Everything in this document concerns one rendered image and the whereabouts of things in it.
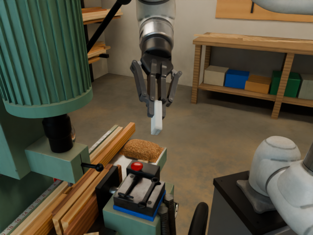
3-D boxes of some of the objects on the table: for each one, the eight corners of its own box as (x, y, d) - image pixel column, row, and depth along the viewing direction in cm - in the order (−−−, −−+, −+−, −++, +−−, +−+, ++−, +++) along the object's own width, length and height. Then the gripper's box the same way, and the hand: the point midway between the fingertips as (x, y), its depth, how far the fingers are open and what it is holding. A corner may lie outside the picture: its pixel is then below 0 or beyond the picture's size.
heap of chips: (155, 162, 81) (155, 154, 79) (118, 154, 85) (117, 145, 83) (164, 148, 88) (164, 139, 86) (129, 140, 93) (129, 132, 91)
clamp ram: (125, 222, 60) (122, 196, 55) (98, 213, 62) (94, 187, 58) (139, 196, 67) (138, 171, 63) (116, 189, 69) (113, 164, 65)
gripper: (173, 62, 67) (177, 142, 55) (127, 51, 63) (121, 134, 52) (186, 43, 61) (193, 129, 49) (135, 29, 57) (130, 119, 45)
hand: (156, 117), depth 52 cm, fingers closed
